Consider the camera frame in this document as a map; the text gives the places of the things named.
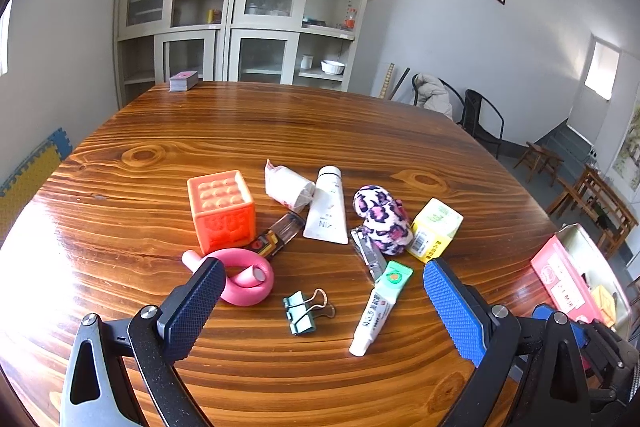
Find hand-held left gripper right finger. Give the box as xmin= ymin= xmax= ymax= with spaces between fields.
xmin=422 ymin=256 xmax=594 ymax=427

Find green binder clip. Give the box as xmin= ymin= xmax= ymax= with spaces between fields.
xmin=282 ymin=288 xmax=337 ymax=336

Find black metal chair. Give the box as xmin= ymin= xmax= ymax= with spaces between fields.
xmin=459 ymin=89 xmax=506 ymax=159

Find beige puffer jacket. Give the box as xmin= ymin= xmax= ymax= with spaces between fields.
xmin=416 ymin=73 xmax=453 ymax=120

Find wooden side bench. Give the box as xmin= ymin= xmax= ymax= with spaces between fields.
xmin=545 ymin=179 xmax=586 ymax=218

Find bright window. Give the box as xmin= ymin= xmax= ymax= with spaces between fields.
xmin=0 ymin=2 xmax=11 ymax=78

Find deck of cards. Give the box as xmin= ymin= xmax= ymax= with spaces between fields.
xmin=168 ymin=69 xmax=203 ymax=92

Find pink cardboard box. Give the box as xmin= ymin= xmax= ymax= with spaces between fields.
xmin=530 ymin=223 xmax=633 ymax=338

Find small wooden stool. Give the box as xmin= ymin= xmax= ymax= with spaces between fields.
xmin=514 ymin=141 xmax=543 ymax=180
xmin=535 ymin=149 xmax=565 ymax=188

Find wall scroll painting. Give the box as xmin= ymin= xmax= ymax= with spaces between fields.
xmin=612 ymin=99 xmax=640 ymax=192

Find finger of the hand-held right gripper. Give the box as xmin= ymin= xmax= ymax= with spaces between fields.
xmin=531 ymin=303 xmax=601 ymax=354

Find metal nail clipper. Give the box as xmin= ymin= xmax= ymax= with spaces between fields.
xmin=350 ymin=227 xmax=387 ymax=283

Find wooden side table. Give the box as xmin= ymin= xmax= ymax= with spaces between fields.
xmin=570 ymin=164 xmax=640 ymax=258

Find pink foam twist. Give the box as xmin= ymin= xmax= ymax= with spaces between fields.
xmin=181 ymin=248 xmax=276 ymax=307

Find orange grid cube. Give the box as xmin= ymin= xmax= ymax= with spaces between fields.
xmin=187 ymin=168 xmax=257 ymax=256

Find beaded wooden stick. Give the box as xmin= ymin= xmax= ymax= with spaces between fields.
xmin=378 ymin=63 xmax=396 ymax=98

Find white squeeze tube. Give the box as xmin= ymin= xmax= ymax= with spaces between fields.
xmin=302 ymin=165 xmax=350 ymax=245

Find plastic bag with white roll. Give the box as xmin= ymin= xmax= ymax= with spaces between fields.
xmin=264 ymin=159 xmax=317 ymax=214

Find dark translucent lighter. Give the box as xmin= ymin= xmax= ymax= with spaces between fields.
xmin=248 ymin=212 xmax=306 ymax=258

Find yellow-green carton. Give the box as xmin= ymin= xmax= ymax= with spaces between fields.
xmin=406 ymin=198 xmax=464 ymax=264

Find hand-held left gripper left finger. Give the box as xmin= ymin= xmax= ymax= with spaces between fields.
xmin=59 ymin=257 xmax=227 ymax=427

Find leopard print plush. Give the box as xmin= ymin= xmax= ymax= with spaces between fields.
xmin=352 ymin=184 xmax=415 ymax=257

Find grey stairs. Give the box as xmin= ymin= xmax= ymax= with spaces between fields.
xmin=532 ymin=117 xmax=596 ymax=168

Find yellow foam mat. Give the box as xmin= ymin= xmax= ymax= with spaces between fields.
xmin=0 ymin=147 xmax=63 ymax=248

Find black chair with jacket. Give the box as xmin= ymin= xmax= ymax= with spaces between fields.
xmin=411 ymin=73 xmax=466 ymax=122

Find blue foam mat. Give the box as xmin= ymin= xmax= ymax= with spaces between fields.
xmin=0 ymin=127 xmax=73 ymax=202

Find black stick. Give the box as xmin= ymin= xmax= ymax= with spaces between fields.
xmin=390 ymin=67 xmax=411 ymax=100

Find green-white toothpaste tube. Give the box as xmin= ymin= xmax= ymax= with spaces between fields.
xmin=348 ymin=260 xmax=415 ymax=357

